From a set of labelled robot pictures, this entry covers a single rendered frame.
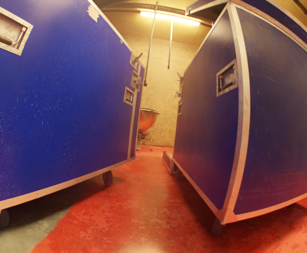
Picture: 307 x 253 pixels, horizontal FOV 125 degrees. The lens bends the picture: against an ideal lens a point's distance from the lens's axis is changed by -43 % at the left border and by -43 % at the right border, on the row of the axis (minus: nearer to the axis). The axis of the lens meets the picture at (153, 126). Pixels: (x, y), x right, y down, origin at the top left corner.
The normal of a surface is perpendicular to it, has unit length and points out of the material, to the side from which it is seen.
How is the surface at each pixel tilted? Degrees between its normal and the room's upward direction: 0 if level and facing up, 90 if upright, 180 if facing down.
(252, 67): 90
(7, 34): 90
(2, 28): 90
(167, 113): 90
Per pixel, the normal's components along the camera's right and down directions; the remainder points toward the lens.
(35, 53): 0.96, 0.10
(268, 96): 0.03, -0.02
